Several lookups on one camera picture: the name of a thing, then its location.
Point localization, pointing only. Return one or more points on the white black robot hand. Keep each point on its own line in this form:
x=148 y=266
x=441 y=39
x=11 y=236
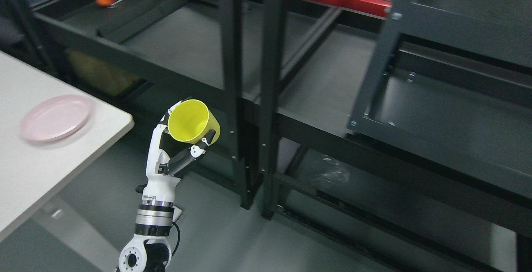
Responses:
x=162 y=170

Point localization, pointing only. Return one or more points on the dark grey metal shelf rack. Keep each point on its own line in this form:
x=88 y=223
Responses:
x=145 y=55

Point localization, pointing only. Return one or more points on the yellow plastic cup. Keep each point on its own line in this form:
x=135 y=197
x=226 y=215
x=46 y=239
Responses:
x=191 y=120

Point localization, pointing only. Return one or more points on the white work table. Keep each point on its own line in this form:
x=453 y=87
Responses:
x=32 y=173

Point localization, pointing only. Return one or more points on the pink plastic plate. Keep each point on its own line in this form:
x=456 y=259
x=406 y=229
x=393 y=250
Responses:
x=56 y=118

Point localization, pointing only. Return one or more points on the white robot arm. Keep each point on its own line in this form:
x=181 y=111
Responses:
x=149 y=249

